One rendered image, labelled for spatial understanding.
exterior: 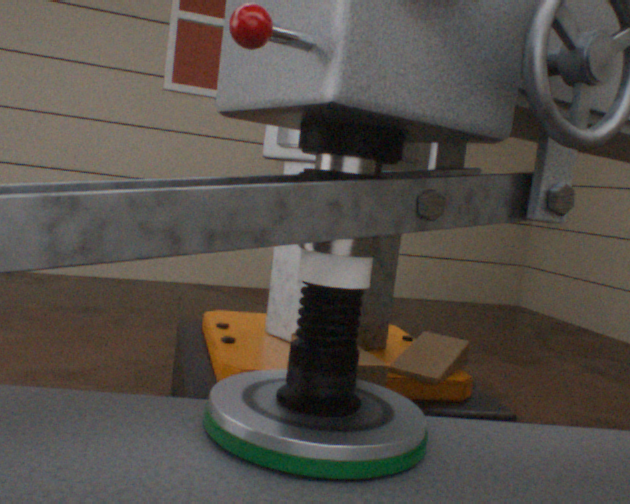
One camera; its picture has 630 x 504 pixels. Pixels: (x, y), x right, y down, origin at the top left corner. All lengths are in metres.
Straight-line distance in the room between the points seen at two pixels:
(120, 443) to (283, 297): 0.79
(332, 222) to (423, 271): 6.95
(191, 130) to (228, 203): 6.07
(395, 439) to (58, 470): 0.28
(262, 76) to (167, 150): 5.96
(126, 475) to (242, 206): 0.23
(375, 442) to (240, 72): 0.35
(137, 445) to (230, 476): 0.09
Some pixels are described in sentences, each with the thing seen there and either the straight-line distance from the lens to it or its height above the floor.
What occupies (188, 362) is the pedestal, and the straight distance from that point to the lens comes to 1.28.
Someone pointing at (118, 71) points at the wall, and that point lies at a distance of 6.55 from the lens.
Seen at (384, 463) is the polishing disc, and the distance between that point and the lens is 0.58.
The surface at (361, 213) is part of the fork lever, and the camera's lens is 0.56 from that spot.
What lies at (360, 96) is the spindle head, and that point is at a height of 1.17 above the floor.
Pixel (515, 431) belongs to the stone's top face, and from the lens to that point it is 0.78.
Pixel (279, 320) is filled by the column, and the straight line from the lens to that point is 1.35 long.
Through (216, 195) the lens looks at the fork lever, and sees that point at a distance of 0.49.
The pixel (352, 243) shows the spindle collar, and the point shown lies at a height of 1.05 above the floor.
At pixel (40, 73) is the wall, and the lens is 6.56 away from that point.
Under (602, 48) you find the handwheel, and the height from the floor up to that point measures 1.24.
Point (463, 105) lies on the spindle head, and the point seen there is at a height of 1.18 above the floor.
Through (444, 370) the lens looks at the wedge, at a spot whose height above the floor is 0.80.
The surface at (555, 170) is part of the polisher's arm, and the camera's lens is 0.69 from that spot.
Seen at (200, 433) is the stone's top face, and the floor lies 0.86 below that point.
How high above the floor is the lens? 1.10
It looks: 5 degrees down
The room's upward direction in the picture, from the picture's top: 7 degrees clockwise
